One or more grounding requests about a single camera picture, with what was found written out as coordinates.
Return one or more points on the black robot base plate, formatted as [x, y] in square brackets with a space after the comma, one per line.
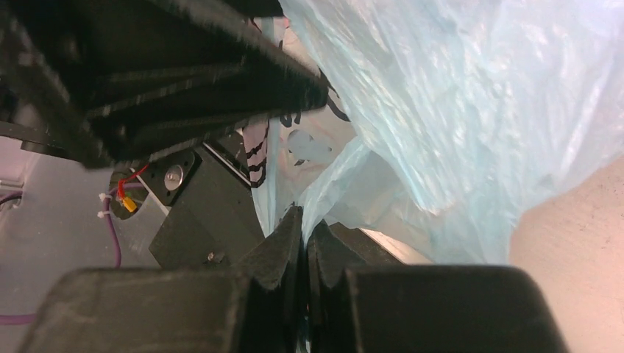
[195, 209]

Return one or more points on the light blue plastic bag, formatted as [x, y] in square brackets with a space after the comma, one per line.
[445, 120]

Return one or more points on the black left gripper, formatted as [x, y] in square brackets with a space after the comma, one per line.
[112, 82]

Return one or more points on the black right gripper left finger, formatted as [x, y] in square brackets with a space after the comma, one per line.
[252, 306]

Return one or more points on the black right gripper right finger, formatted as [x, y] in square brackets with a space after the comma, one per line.
[363, 299]

